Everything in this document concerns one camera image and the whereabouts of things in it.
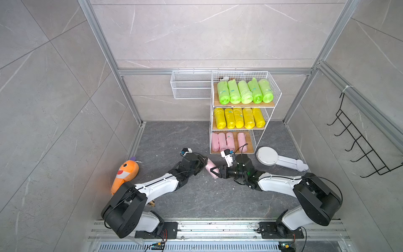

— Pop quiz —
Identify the white wire wall basket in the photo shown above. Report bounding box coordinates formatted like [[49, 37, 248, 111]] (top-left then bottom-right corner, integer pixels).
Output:
[[170, 70, 212, 99]]

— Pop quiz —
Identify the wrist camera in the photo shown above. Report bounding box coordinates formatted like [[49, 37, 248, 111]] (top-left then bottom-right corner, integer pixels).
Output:
[[220, 149, 235, 168], [181, 148, 193, 157]]

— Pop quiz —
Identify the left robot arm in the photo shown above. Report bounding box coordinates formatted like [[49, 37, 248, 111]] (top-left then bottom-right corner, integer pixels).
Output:
[[101, 152, 208, 238]]

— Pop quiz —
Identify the orange carrot plush toy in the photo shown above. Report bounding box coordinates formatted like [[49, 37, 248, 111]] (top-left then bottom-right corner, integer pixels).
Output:
[[111, 157, 139, 195]]

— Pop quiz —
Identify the pink roll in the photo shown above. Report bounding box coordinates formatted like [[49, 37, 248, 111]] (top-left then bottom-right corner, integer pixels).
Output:
[[237, 132, 248, 153], [218, 132, 228, 152], [226, 132, 235, 151]]

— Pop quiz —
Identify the green roll diagonal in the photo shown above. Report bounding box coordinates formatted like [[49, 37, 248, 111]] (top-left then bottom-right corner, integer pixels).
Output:
[[258, 79, 274, 104]]

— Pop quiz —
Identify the pink roll diagonal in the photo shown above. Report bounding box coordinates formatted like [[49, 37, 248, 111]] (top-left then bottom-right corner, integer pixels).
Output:
[[212, 132, 219, 152]]

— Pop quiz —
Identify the pink roll bottom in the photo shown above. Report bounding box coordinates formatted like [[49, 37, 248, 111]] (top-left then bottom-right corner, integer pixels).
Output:
[[237, 132, 248, 153]]

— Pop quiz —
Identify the pink roll horizontal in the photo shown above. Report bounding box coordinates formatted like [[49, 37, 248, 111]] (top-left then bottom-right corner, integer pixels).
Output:
[[205, 159, 218, 179]]

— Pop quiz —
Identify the white round paddle object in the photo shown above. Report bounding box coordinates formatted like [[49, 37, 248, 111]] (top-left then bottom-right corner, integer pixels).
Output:
[[256, 147, 309, 172]]

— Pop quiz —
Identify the yellow roll diagonal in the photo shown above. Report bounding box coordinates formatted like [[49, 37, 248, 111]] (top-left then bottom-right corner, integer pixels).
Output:
[[233, 108, 244, 129]]

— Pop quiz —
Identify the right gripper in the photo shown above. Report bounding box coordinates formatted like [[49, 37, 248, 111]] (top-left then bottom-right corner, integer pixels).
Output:
[[210, 164, 247, 180]]

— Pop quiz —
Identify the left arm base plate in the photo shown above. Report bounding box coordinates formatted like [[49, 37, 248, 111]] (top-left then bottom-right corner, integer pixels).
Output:
[[135, 222, 178, 239]]

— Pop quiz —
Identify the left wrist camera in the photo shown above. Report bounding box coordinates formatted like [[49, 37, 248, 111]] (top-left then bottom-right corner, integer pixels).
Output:
[[181, 148, 193, 157]]

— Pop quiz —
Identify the black wire wall hook rack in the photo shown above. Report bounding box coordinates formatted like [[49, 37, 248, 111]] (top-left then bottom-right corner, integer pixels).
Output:
[[326, 93, 403, 179]]

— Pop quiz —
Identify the white wire three-tier shelf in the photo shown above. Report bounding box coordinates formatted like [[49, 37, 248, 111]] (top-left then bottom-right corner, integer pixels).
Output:
[[209, 70, 282, 154]]

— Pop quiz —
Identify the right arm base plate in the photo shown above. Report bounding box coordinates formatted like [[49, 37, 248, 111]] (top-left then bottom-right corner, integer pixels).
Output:
[[256, 222, 305, 239]]

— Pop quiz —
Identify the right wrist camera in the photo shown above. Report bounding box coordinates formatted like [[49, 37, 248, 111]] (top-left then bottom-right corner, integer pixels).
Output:
[[220, 149, 235, 168]]

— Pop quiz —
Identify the yellow roll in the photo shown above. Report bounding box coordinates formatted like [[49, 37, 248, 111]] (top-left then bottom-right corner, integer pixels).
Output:
[[225, 108, 236, 130], [214, 108, 226, 130]]

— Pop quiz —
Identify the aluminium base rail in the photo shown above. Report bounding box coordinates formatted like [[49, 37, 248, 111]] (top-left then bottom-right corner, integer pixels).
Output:
[[88, 219, 350, 243]]

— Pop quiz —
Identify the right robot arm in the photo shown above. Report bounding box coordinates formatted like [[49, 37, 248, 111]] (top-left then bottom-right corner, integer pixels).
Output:
[[209, 154, 343, 237]]

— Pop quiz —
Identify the yellow roll horizontal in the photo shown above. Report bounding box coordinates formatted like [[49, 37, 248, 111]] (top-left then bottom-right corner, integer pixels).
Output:
[[242, 108, 255, 129], [253, 108, 266, 129]]

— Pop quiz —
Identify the green roll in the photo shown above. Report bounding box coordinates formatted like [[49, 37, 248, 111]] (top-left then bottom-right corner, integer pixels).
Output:
[[248, 78, 263, 104], [238, 80, 253, 105], [217, 81, 230, 105], [228, 79, 241, 105]]

